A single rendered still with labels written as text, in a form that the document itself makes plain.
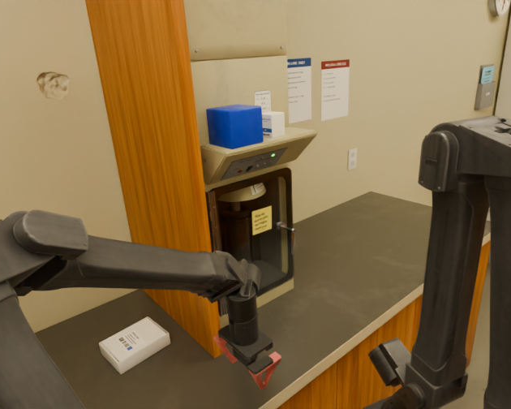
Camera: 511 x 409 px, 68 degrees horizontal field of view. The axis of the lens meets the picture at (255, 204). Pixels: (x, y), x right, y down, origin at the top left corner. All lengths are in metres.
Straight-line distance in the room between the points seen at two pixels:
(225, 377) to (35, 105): 0.92
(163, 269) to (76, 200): 0.82
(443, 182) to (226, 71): 0.68
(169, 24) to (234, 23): 0.23
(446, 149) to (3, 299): 0.46
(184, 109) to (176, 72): 0.08
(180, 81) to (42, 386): 0.63
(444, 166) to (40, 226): 0.43
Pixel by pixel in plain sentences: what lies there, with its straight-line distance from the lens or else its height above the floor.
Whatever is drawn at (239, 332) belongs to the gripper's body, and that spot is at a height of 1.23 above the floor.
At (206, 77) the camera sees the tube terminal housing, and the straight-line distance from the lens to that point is 0.99.
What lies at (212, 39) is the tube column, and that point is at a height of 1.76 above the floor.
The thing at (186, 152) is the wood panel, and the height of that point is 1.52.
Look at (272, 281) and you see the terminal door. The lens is 1.28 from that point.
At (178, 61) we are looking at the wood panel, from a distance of 0.85.
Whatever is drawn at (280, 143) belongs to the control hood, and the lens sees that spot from 1.01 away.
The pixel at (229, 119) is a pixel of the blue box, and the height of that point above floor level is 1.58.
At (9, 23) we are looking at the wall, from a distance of 1.29.
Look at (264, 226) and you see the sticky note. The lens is 1.17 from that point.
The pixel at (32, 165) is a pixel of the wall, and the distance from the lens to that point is 1.31.
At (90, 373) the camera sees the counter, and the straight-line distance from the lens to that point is 1.22.
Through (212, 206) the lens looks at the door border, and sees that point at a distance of 1.03.
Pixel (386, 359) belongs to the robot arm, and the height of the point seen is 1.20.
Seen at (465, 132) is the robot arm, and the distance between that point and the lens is 0.48.
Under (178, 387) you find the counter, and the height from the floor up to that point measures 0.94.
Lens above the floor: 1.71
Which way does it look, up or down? 21 degrees down
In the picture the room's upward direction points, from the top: 4 degrees counter-clockwise
